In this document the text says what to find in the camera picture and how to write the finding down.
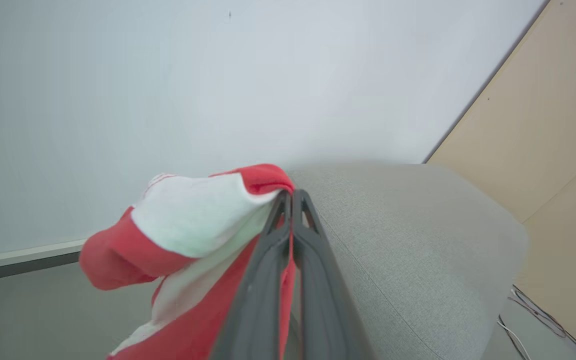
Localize grey fabric sofa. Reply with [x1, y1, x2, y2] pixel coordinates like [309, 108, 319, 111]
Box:
[284, 163, 529, 360]

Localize red and white garment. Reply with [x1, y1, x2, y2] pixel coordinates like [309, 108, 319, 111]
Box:
[79, 163, 297, 360]

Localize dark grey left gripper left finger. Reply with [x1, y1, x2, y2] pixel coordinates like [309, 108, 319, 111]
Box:
[209, 190, 292, 360]

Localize thin black and white cables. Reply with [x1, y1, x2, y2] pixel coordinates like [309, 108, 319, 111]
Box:
[497, 285, 576, 360]

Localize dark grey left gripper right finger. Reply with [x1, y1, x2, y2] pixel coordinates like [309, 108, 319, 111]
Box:
[291, 189, 375, 360]

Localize beige wooden panel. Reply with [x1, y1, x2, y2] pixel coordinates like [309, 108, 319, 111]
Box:
[426, 0, 576, 357]

